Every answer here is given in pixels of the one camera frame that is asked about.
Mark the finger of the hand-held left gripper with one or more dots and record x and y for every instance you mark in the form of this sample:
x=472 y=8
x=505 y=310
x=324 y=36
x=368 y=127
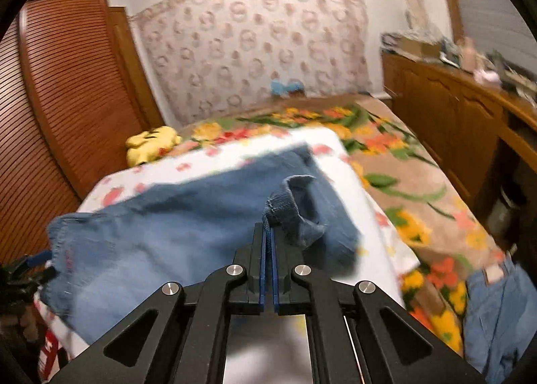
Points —
x=37 y=275
x=38 y=259

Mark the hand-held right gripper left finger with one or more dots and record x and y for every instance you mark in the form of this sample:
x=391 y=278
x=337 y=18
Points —
x=262 y=270

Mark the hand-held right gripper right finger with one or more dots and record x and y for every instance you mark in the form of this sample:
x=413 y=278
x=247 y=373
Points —
x=273 y=270

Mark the blue denim pants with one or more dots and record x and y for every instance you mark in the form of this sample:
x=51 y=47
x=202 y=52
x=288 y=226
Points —
x=168 y=220

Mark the red white printed cloth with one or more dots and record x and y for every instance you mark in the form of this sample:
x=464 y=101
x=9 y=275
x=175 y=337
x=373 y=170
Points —
x=54 y=342

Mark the strawberry print white mat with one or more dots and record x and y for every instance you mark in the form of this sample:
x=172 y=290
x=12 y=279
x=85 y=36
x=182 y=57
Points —
x=369 y=199

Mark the yellow plush toy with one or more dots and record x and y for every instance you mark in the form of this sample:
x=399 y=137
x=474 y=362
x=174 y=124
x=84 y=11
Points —
x=153 y=145

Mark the wooden louvered wardrobe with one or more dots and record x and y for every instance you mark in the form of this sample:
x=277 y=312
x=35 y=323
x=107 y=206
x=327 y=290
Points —
x=63 y=94

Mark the floral blanket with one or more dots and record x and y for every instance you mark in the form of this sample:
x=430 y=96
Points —
x=419 y=182

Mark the blue item on cardboard box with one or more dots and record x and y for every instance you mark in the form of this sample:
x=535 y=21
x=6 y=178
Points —
x=287 y=88

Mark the long wooden cabinet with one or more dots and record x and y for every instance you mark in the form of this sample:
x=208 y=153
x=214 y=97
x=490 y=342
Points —
x=440 y=107

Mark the light blue jeans pile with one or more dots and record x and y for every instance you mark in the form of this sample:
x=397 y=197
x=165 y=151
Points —
x=503 y=317

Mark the grey trash bin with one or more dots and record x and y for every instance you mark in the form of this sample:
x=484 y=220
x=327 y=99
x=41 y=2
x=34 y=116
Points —
x=503 y=212

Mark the circle pattern sheer curtain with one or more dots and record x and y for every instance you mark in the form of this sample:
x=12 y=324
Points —
x=251 y=31

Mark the cardboard box of packets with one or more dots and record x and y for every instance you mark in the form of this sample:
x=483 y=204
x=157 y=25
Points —
x=419 y=47

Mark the pink tissue box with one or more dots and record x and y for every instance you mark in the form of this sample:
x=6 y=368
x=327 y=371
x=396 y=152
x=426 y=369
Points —
x=487 y=75

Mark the pink thermos jug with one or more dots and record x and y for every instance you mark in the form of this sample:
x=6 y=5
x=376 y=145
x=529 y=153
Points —
x=469 y=54

